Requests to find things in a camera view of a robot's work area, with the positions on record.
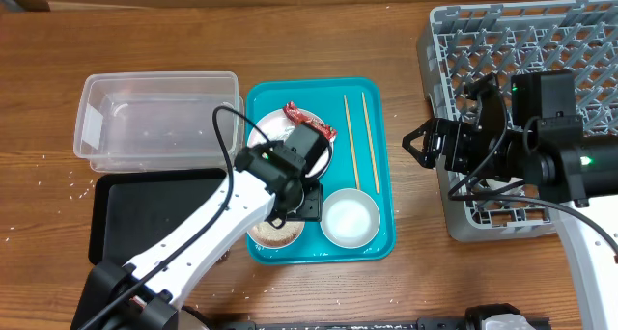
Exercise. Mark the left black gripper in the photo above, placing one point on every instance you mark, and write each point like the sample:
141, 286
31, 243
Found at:
312, 205

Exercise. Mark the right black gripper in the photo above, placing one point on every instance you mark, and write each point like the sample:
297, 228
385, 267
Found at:
456, 130

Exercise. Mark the grey metal bowl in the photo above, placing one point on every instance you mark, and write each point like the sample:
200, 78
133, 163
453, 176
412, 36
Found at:
351, 218

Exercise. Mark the wooden chopstick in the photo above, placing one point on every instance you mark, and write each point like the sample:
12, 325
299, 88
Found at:
370, 142
353, 154

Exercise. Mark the large white round plate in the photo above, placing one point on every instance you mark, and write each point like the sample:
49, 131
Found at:
276, 126

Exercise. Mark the red snack wrapper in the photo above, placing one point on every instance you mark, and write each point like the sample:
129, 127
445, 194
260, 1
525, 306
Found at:
298, 116

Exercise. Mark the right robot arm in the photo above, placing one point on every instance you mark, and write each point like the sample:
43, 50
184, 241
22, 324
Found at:
533, 150

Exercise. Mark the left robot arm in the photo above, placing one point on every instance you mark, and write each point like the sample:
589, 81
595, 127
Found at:
148, 291

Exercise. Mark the grey dishwasher rack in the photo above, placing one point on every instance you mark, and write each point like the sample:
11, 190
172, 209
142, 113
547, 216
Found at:
462, 44

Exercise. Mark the black food waste tray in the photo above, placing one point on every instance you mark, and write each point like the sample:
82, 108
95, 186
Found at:
134, 211

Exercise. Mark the clear plastic waste bin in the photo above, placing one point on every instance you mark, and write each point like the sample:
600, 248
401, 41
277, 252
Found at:
158, 120

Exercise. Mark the teal plastic serving tray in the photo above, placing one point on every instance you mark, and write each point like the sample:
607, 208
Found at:
324, 99

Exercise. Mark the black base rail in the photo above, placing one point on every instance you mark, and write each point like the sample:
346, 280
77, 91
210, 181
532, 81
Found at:
422, 323

